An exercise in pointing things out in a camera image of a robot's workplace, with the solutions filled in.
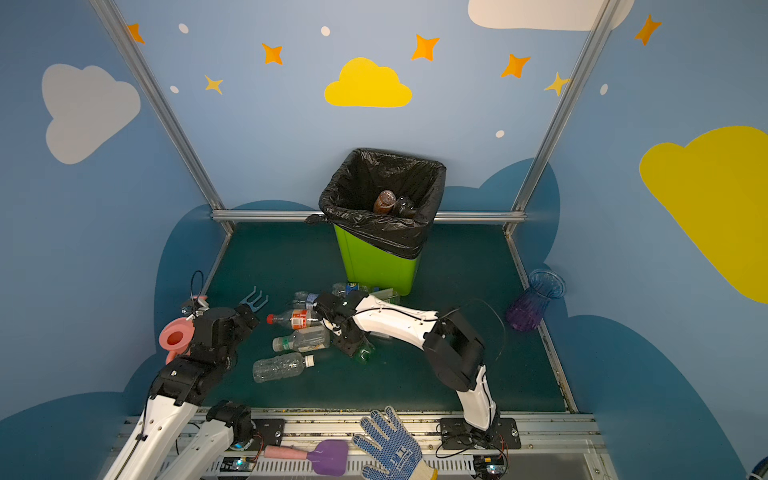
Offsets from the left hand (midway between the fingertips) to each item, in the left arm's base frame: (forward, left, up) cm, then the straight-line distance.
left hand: (243, 316), depth 76 cm
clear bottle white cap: (-8, -8, -12) cm, 17 cm away
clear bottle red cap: (+6, -11, -12) cm, 17 cm away
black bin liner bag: (+35, -25, +10) cm, 44 cm away
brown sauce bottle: (+39, -36, +7) cm, 53 cm away
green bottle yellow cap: (-6, -31, -10) cm, 33 cm away
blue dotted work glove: (-27, -41, -17) cm, 52 cm away
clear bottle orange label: (+36, -42, +7) cm, 56 cm away
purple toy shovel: (-28, -24, -16) cm, 40 cm away
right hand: (0, -28, -12) cm, 31 cm away
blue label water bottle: (+15, -9, -17) cm, 24 cm away
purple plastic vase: (+9, -80, -11) cm, 81 cm away
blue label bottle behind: (+17, -23, -12) cm, 31 cm away
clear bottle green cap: (+1, -12, -17) cm, 21 cm away
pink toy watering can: (-2, +20, -8) cm, 22 cm away
